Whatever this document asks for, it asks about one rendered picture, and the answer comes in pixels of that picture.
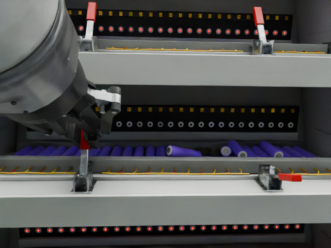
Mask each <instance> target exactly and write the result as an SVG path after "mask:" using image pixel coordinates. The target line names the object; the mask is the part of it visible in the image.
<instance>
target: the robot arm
mask: <svg viewBox="0 0 331 248"><path fill-rule="evenodd" d="M79 42H80V41H79V38H78V35H77V32H76V30H75V27H74V25H73V23H72V20H71V18H70V16H69V13H68V11H67V9H66V5H65V0H0V115H1V116H4V117H7V118H9V119H11V120H13V121H16V122H18V123H20V124H22V125H24V126H27V127H29V128H31V129H33V130H36V131H38V132H40V133H42V134H44V135H51V134H52V132H53V131H55V132H56V133H57V134H58V135H59V136H63V137H64V136H65V137H66V138H69V139H70V140H71V141H72V142H73V143H75V144H76V145H77V146H78V147H79V148H80V142H81V129H82V130H83V139H85V140H86V141H87V142H88V143H89V144H90V145H91V146H92V147H93V148H94V149H99V139H100V138H102V134H103V135H108V134H110V132H111V126H112V120H113V117H114V116H115V115H117V114H118V113H119V112H120V111H121V88H120V87H116V86H114V87H110V88H109V89H108V90H101V91H99V90H97V89H96V86H95V84H94V83H92V82H91V81H89V80H87V79H86V76H85V73H84V70H83V67H82V65H81V63H80V61H79V59H78V52H79ZM94 103H97V106H98V107H100V111H99V112H100V113H101V118H100V119H98V117H97V115H96V114H95V113H94V111H93V110H92V109H91V107H90V106H92V105H93V104H94Z"/></svg>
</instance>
